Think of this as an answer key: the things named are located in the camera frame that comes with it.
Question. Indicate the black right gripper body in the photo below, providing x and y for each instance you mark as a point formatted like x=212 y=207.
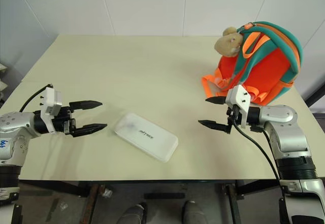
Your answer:
x=234 y=116

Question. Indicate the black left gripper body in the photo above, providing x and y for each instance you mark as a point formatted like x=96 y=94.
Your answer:
x=62 y=121

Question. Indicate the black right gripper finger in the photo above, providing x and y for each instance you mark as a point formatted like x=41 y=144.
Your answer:
x=214 y=125
x=215 y=99

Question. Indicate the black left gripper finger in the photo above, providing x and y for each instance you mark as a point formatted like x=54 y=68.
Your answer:
x=85 y=104
x=89 y=128

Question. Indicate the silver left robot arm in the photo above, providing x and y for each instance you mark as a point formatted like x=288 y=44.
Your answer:
x=17 y=130

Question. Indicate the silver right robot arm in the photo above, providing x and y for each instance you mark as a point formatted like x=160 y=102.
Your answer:
x=289 y=137

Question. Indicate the white flat box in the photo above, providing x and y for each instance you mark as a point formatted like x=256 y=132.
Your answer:
x=147 y=136

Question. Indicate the orange and teal backpack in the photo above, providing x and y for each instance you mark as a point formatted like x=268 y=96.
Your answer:
x=266 y=66

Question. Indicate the beige plush toy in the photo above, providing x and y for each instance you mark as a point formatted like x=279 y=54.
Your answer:
x=228 y=42

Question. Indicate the clear crumpled plastic piece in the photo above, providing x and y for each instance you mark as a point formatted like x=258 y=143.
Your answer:
x=106 y=193

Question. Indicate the black metal stand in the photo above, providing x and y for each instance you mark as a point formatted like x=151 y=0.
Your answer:
x=316 y=94

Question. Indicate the dark rounded shape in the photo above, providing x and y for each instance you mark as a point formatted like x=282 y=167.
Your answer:
x=133 y=215
x=194 y=212

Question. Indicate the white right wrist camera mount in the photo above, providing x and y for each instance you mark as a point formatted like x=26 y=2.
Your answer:
x=237 y=95

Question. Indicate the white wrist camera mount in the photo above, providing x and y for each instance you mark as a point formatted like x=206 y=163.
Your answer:
x=237 y=95
x=50 y=100

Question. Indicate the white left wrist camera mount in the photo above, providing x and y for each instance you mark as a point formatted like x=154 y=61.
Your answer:
x=50 y=100

